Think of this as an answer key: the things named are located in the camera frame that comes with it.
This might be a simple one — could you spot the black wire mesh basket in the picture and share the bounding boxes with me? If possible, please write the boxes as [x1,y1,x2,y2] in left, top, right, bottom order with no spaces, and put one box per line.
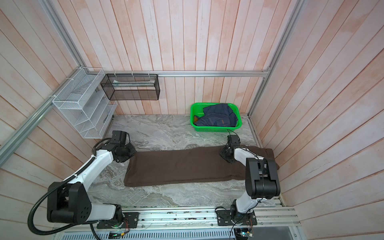
[101,73,161,101]

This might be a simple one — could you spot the black corrugated cable conduit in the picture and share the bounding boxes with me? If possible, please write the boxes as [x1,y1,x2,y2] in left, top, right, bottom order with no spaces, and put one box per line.
[27,155,97,236]

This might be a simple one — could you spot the aluminium frame rail back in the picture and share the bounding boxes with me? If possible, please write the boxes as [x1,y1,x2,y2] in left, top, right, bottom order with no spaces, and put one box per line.
[85,68,269,78]

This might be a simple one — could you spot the white wire mesh shelf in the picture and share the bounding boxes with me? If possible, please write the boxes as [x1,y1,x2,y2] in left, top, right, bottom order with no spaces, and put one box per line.
[53,68,118,139]

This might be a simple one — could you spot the aluminium frame rail left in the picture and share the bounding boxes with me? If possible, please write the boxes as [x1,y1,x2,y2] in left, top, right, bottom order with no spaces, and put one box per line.
[1,66,83,167]

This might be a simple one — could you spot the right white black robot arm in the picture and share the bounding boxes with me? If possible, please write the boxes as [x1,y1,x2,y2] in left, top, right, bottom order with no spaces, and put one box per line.
[215,134,281,226]

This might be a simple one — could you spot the aluminium frame rail right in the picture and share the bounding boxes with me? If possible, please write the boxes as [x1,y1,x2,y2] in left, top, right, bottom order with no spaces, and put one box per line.
[247,0,308,118]

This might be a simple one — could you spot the green circuit board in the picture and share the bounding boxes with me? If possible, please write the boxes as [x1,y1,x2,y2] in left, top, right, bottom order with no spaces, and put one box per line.
[234,228,253,240]

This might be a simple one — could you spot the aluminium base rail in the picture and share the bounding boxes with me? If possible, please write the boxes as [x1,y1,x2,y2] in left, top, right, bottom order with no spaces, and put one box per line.
[51,206,302,233]

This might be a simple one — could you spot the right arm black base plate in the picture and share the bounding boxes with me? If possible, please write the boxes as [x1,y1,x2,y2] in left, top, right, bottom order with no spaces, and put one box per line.
[215,208,258,226]

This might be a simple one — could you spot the navy blue trousers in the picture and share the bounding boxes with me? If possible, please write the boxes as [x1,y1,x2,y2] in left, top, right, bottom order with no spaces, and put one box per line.
[192,104,238,128]

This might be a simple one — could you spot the left circuit board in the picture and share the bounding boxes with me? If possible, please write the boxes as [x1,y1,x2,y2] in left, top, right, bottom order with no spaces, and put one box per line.
[108,231,129,240]

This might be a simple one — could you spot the green plastic basket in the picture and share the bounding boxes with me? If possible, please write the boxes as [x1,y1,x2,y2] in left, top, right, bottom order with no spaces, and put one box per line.
[190,103,242,132]

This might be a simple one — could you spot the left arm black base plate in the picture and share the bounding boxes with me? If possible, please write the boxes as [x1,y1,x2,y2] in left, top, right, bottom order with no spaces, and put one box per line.
[97,212,140,229]

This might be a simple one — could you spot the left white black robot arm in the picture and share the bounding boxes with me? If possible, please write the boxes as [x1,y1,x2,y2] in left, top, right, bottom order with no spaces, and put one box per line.
[47,131,136,228]

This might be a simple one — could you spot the brown trousers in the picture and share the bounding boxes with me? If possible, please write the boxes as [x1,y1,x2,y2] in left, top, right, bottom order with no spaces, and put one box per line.
[124,146,280,188]

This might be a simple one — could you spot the aluminium frame rail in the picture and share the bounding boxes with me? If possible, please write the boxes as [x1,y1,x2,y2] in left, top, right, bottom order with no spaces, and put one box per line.
[85,68,269,78]
[247,0,308,118]
[1,66,83,167]

